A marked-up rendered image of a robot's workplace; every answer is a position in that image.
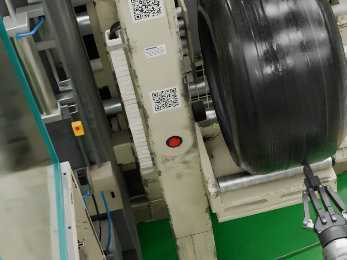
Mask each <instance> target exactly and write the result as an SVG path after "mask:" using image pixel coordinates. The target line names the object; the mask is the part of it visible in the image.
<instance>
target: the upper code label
mask: <svg viewBox="0 0 347 260"><path fill-rule="evenodd" d="M128 3H129V7H130V12H131V16H132V21H133V23H137V22H141V21H145V20H150V19H155V18H159V17H163V16H165V13H164V7H163V2H162V0H128Z"/></svg>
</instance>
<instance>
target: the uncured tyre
mask: <svg viewBox="0 0 347 260"><path fill-rule="evenodd" d="M197 21H198V33H199V41H200V47H201V53H202V58H203V64H204V69H205V72H206V77H207V82H208V86H209V90H210V95H211V99H212V102H213V106H214V110H215V113H216V117H217V120H218V123H219V126H220V130H221V132H222V135H223V138H224V140H225V143H226V145H227V147H228V150H229V152H230V155H231V157H232V159H233V161H234V163H235V164H236V165H237V166H238V167H240V168H242V169H243V170H245V171H247V172H249V173H251V174H252V175H268V174H272V173H276V172H281V171H285V170H289V169H294V168H298V167H302V166H304V165H307V164H315V163H319V162H322V161H324V160H326V159H328V158H330V157H331V156H333V155H334V154H335V153H336V152H337V150H338V149H339V147H340V145H341V144H342V142H343V141H344V139H345V137H346V135H347V62H346V56H345V51H344V47H343V43H342V39H341V34H340V31H339V27H338V24H337V21H336V18H335V15H334V12H333V9H332V7H331V5H330V2H329V0H197Z"/></svg>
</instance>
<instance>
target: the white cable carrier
mask: <svg viewBox="0 0 347 260"><path fill-rule="evenodd" d="M115 33H116V34H115V36H114V35H113V34H112V38H111V39H110V38H109V34H110V29H109V30H106V32H105V34H106V39H107V44H108V46H113V45H117V44H122V43H125V39H124V35H120V31H119V30H117V31H115ZM110 55H111V59H112V62H113V66H114V70H115V73H116V77H117V81H118V85H119V89H120V92H121V96H122V99H123V103H124V107H125V111H126V114H127V118H128V121H129V126H130V129H131V133H132V137H133V140H134V143H135V147H136V152H137V155H138V158H139V162H140V167H141V168H146V167H150V166H153V164H155V161H154V157H151V155H150V151H149V147H148V143H147V139H146V135H145V131H144V127H143V123H142V120H141V116H140V112H139V109H141V104H140V101H138V102H137V99H136V95H135V91H134V87H133V83H132V79H131V75H130V70H129V67H128V63H127V59H126V56H125V52H124V48H120V49H117V50H113V51H110ZM151 171H154V169H151V170H147V171H143V172H142V173H147V172H151Z"/></svg>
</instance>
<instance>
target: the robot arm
mask: <svg viewBox="0 0 347 260"><path fill-rule="evenodd" d="M303 172H304V175H305V177H306V178H305V179H304V184H305V187H306V191H303V193H302V200H303V210H304V221H303V229H307V228H309V229H313V231H314V232H315V233H316V234H317V236H318V238H319V241H320V243H321V246H322V248H323V250H322V255H323V258H324V260H347V225H346V223H347V207H346V206H345V205H344V203H343V202H342V201H341V200H340V198H339V197H338V196H337V194H336V193H335V192H334V190H333V189H332V188H331V187H330V185H326V186H323V185H322V184H321V182H320V179H319V177H318V176H317V175H316V176H314V175H313V172H312V169H311V167H310V165H309V164H307V165H304V167H303ZM315 191H318V193H319V196H320V198H321V201H322V203H323V206H324V208H325V211H326V212H323V210H322V208H321V207H320V204H319V202H318V199H317V197H316V194H315ZM326 194H327V195H328V196H329V198H330V199H331V200H332V202H333V203H334V204H335V206H336V207H337V208H338V210H339V211H340V212H341V213H342V216H341V215H339V214H338V213H336V212H335V211H334V210H333V208H332V206H331V204H330V202H329V200H328V197H327V195H326ZM308 197H309V198H310V200H311V203H312V206H313V208H314V210H315V213H316V215H317V217H316V220H315V222H314V224H312V220H311V219H309V218H310V214H309V205H308Z"/></svg>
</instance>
